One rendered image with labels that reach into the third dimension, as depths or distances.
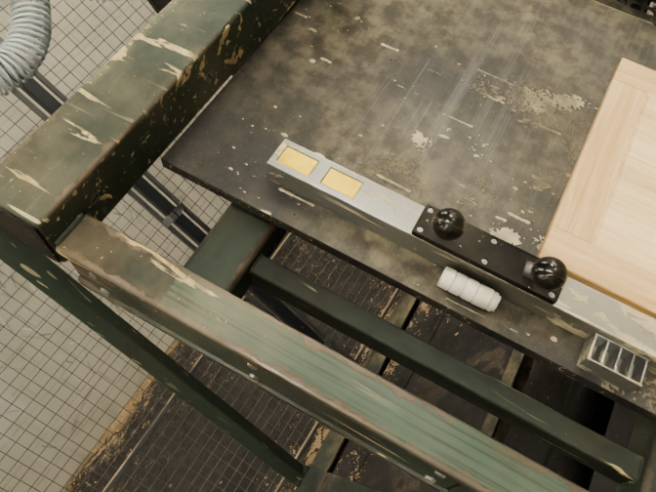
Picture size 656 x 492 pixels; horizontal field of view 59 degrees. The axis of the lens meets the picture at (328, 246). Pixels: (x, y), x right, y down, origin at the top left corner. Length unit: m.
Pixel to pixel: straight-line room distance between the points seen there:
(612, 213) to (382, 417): 0.46
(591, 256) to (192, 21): 0.65
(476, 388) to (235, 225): 0.40
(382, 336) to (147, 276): 0.32
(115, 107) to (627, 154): 0.74
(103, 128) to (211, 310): 0.27
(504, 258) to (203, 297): 0.38
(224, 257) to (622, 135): 0.63
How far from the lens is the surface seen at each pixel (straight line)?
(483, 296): 0.77
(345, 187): 0.80
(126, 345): 1.30
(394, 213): 0.78
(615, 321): 0.81
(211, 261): 0.83
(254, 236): 0.84
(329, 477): 1.70
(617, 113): 1.05
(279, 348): 0.68
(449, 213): 0.66
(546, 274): 0.66
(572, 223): 0.88
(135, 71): 0.86
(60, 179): 0.77
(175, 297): 0.72
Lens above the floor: 1.85
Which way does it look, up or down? 24 degrees down
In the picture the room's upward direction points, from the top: 45 degrees counter-clockwise
